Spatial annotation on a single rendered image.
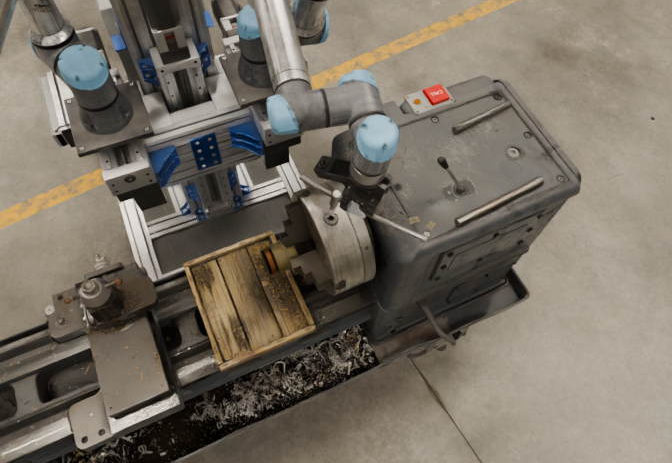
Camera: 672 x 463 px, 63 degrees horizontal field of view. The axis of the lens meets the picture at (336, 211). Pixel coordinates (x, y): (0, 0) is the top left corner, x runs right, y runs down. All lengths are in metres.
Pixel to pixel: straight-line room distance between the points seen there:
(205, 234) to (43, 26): 1.26
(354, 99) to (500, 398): 1.88
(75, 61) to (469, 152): 1.10
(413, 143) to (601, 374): 1.67
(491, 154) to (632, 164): 2.00
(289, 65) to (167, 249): 1.65
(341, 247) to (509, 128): 0.61
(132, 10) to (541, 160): 1.23
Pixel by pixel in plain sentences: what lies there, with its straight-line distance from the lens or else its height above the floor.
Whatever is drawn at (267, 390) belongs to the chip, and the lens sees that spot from 1.94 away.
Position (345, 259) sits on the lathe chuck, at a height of 1.18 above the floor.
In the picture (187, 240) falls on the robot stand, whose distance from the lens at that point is 2.60.
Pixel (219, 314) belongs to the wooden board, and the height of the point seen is 0.88.
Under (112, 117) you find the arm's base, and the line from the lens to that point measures 1.73.
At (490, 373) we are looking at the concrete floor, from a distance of 2.68.
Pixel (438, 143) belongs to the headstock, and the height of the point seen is 1.25.
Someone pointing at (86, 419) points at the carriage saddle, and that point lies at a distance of 1.71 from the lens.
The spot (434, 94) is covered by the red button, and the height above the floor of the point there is 1.27.
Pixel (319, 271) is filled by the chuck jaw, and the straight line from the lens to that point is 1.49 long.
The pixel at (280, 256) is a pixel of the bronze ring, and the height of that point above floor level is 1.12.
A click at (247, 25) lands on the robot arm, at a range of 1.66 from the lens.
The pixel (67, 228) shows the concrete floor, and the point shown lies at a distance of 3.06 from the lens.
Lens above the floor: 2.49
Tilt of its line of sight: 61 degrees down
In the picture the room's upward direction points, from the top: 5 degrees clockwise
